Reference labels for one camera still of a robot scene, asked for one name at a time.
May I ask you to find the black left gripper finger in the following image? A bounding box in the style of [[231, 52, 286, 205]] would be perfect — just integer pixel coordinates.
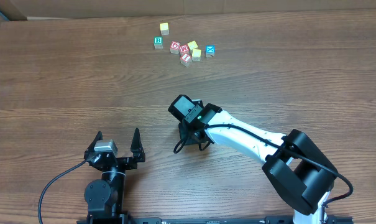
[[131, 128, 144, 157], [86, 131, 103, 153]]

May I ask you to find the red I wooden block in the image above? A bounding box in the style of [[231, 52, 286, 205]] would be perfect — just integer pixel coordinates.
[[180, 54, 192, 67]]

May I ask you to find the yellow wooden block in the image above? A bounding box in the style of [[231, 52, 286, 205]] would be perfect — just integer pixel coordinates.
[[191, 49, 201, 61], [187, 40, 198, 52], [159, 22, 170, 35]]

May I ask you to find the red M wooden block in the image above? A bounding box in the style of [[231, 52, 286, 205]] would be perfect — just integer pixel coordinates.
[[178, 44, 190, 56]]

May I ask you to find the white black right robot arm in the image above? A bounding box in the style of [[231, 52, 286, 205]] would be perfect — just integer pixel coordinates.
[[168, 95, 337, 223]]

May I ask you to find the red O wooden block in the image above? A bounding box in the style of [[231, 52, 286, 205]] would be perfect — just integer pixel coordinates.
[[170, 41, 180, 55]]

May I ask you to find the green B wooden block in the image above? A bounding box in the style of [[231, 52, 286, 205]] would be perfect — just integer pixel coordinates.
[[154, 36, 163, 49]]

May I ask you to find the yellow top wooden block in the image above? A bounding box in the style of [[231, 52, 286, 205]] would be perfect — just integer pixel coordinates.
[[159, 22, 170, 35]]

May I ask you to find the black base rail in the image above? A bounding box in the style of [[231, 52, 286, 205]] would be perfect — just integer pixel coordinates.
[[76, 214, 354, 224]]

